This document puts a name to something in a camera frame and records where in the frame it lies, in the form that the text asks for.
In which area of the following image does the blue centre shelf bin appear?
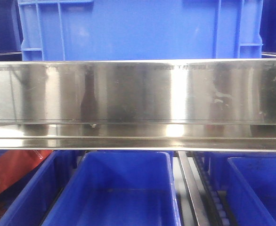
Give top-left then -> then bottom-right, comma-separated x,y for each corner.
43,151 -> 181,226

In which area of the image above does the red packet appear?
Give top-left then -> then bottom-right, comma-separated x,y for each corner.
0,150 -> 53,194

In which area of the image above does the large blue upper crate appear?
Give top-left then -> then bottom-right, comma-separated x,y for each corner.
18,0 -> 263,61

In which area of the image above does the blue shelf bin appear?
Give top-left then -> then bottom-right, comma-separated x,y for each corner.
43,151 -> 181,226
227,157 -> 276,226
0,150 -> 77,226

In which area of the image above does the stainless steel shelf rail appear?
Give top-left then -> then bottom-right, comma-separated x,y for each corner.
0,58 -> 276,152

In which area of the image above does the blue left shelf bin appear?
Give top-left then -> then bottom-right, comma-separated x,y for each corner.
0,150 -> 77,226

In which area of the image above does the blue right shelf bin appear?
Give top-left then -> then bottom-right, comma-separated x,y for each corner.
227,157 -> 276,226

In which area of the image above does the metal roller track divider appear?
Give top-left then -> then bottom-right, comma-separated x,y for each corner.
174,151 -> 236,226

